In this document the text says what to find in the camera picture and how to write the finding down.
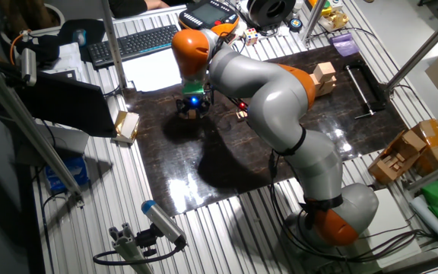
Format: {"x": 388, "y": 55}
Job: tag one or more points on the white paper sheet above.
{"x": 150, "y": 72}

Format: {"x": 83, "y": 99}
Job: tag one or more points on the black orange teach pendant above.
{"x": 207, "y": 15}

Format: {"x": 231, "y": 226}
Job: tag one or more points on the grey computer mouse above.
{"x": 79, "y": 37}

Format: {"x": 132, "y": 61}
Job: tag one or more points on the black mouse pad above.
{"x": 93, "y": 28}

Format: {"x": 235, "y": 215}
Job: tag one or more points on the black round tape measure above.
{"x": 296, "y": 24}

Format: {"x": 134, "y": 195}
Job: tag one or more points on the white rolled sheet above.
{"x": 430, "y": 218}

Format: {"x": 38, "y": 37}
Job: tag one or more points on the colourful puzzle cube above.
{"x": 250, "y": 36}

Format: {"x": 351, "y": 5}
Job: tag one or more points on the black filament spool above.
{"x": 270, "y": 11}

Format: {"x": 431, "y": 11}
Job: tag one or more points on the black laptop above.
{"x": 67, "y": 102}

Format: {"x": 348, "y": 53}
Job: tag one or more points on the wooden block beside mat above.
{"x": 127, "y": 125}

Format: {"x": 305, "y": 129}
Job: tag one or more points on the silver depth camera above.
{"x": 28, "y": 66}

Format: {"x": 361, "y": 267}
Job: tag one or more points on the white paper stack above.
{"x": 65, "y": 59}

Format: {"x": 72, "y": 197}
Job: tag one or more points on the white round bucket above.
{"x": 55, "y": 11}

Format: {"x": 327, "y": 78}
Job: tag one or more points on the purple plastic bag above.
{"x": 344, "y": 43}

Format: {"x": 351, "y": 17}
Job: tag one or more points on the green gripper mounting flange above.
{"x": 193, "y": 88}

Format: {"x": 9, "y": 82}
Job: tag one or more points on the person forearm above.
{"x": 152, "y": 4}

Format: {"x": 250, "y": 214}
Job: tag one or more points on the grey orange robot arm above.
{"x": 272, "y": 99}

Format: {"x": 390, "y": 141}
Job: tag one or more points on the aluminium frame bar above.
{"x": 25, "y": 125}
{"x": 435, "y": 173}
{"x": 424, "y": 49}

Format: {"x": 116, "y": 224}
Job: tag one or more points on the dark marble pattern mat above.
{"x": 158, "y": 152}

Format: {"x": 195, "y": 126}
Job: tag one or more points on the black fabric bag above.
{"x": 40, "y": 47}

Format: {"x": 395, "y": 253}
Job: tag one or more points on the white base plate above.
{"x": 390, "y": 228}

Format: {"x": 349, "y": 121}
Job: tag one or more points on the black computer keyboard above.
{"x": 137, "y": 43}

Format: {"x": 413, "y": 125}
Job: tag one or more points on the blue tissue pack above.
{"x": 67, "y": 175}

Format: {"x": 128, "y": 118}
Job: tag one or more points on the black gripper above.
{"x": 194, "y": 102}

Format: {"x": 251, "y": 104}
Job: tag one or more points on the large wooden cube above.
{"x": 324, "y": 70}
{"x": 328, "y": 87}
{"x": 314, "y": 81}

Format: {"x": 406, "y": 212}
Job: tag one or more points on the taped cardboard box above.
{"x": 437, "y": 144}

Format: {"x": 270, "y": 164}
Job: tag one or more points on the aluminium profile stand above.
{"x": 127, "y": 247}

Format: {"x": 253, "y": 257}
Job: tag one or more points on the aluminium frame post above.
{"x": 112, "y": 42}
{"x": 314, "y": 19}

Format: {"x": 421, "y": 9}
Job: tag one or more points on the silver camera with blue cap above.
{"x": 164, "y": 220}

